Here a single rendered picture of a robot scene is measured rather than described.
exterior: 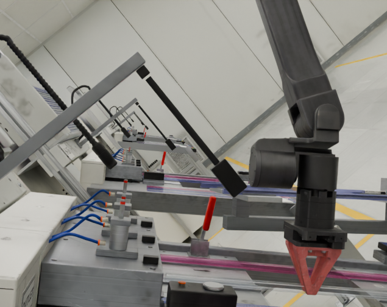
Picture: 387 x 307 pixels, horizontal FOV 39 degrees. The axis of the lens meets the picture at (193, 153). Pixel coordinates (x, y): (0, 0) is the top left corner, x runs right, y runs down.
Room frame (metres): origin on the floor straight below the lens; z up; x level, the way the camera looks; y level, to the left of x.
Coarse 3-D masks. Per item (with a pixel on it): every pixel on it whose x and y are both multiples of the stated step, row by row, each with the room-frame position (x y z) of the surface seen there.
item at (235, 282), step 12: (168, 276) 0.76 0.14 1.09; (180, 276) 0.76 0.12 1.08; (192, 276) 0.76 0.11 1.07; (204, 276) 0.77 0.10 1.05; (252, 288) 0.76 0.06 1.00; (264, 288) 0.76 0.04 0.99; (276, 288) 0.76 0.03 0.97; (288, 288) 0.76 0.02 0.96; (300, 288) 0.76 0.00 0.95; (324, 288) 0.77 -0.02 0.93; (336, 288) 0.77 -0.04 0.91; (348, 288) 0.77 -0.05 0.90
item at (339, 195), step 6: (222, 192) 1.09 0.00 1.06; (228, 192) 1.08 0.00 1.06; (246, 192) 1.08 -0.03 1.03; (252, 192) 1.08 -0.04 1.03; (258, 192) 1.09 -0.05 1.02; (264, 192) 1.09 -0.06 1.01; (270, 192) 1.09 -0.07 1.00; (276, 192) 1.09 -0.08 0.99; (282, 192) 1.09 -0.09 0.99; (288, 192) 1.09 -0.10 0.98; (294, 192) 1.09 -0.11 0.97; (336, 198) 1.10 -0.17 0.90; (342, 198) 1.10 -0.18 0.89; (348, 198) 1.11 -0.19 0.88; (354, 198) 1.11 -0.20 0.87; (360, 198) 1.11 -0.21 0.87; (366, 198) 1.11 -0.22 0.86; (372, 198) 1.11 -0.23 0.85; (378, 198) 1.11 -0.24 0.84; (384, 198) 1.11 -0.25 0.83
